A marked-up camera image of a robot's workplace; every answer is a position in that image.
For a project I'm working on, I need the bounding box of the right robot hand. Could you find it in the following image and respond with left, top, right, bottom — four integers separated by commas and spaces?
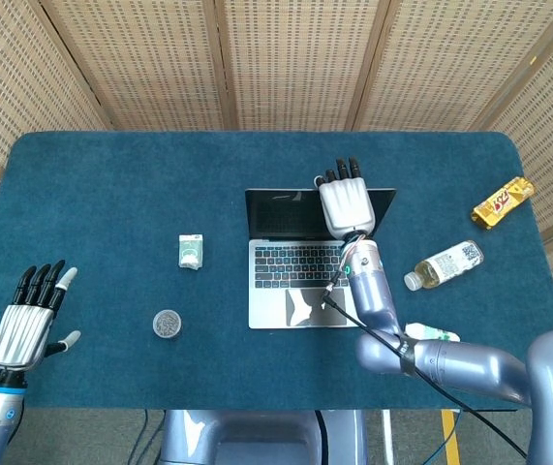
312, 156, 377, 239

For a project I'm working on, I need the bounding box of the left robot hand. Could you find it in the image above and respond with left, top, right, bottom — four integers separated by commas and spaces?
0, 260, 82, 373

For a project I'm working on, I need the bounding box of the grey laptop computer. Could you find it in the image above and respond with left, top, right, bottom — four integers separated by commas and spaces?
244, 187, 397, 330

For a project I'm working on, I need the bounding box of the yellow drink bottle white cap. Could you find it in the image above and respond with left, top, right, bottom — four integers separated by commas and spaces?
403, 239, 484, 292

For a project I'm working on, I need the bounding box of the clear round paperclip container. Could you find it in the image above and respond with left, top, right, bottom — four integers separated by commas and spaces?
152, 309, 184, 340

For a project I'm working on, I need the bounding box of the woven bamboo folding screen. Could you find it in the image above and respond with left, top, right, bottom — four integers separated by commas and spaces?
0, 0, 553, 335

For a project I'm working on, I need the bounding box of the white green squeeze tube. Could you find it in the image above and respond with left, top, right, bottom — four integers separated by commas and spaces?
404, 322, 461, 343

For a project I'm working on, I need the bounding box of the yellow snack package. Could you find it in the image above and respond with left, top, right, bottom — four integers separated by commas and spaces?
472, 176, 538, 231

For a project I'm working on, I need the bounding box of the green white tissue pack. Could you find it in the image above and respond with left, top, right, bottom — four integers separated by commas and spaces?
177, 233, 205, 270

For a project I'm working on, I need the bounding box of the blue velvet tablecloth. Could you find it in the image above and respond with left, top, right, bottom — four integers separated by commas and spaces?
0, 130, 553, 412

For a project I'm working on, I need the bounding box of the grey robot torso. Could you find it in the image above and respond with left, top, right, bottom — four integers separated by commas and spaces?
159, 409, 369, 465

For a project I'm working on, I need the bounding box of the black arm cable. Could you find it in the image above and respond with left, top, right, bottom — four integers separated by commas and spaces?
323, 285, 532, 461

